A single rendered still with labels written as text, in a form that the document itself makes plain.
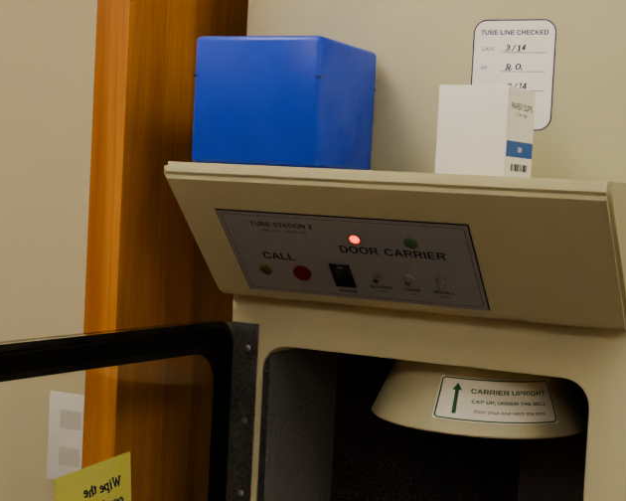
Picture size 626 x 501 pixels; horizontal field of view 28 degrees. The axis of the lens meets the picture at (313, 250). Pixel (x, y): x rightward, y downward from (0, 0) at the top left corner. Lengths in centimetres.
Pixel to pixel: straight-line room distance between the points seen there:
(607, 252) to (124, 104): 37
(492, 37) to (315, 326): 26
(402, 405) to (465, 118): 25
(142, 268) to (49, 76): 70
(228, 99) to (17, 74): 82
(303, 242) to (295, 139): 8
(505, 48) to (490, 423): 28
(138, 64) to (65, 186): 68
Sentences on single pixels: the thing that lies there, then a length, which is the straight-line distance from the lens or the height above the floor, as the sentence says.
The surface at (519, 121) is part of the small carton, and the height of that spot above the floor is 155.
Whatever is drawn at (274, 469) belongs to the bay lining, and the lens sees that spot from 103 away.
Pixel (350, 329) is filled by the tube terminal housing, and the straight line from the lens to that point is 96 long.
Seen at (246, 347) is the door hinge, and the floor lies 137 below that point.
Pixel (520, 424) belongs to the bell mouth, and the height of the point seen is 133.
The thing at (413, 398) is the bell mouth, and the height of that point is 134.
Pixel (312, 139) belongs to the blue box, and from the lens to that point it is 85.
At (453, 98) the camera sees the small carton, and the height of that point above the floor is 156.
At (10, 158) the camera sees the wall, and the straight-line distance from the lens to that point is 168.
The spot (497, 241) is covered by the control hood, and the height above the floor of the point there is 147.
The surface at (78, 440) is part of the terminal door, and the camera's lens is 86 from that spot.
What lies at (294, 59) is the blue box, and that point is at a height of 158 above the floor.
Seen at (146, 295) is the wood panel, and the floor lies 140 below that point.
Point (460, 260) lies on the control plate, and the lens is 85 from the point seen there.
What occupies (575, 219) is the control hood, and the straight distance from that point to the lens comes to 80.
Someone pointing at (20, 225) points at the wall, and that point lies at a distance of 167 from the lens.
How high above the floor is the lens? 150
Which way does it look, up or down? 3 degrees down
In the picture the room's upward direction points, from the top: 3 degrees clockwise
